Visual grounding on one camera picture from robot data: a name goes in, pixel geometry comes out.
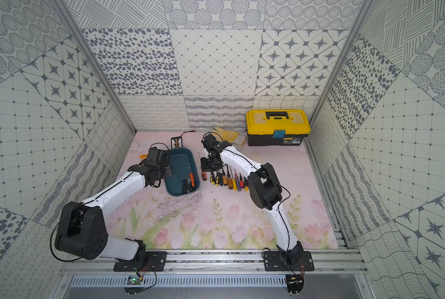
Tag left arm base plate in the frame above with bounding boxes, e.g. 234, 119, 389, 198
114, 251, 168, 272

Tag red black screwdriver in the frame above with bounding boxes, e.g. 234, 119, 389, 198
239, 173, 244, 189

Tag large orange black screwdriver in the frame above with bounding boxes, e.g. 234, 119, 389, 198
198, 154, 207, 181

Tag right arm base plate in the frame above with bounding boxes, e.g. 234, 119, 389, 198
261, 250, 315, 273

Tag clear blue red screwdriver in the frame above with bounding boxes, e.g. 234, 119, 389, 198
234, 171, 242, 192

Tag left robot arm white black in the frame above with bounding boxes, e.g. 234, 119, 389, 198
50, 147, 172, 261

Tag wooden orange handle screwdriver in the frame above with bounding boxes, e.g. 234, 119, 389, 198
226, 166, 234, 189

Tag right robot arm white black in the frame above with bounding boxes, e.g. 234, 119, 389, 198
201, 132, 303, 265

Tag yellow black toolbox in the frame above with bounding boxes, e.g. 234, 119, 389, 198
246, 110, 311, 147

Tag teal plastic storage tray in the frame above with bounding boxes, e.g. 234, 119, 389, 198
164, 148, 200, 197

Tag yellow handle screwdriver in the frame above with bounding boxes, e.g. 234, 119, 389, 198
232, 177, 237, 191

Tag aluminium rail frame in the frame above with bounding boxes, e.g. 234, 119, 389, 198
60, 249, 368, 275

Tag yellow work gloves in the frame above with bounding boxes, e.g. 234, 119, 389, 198
211, 127, 247, 147

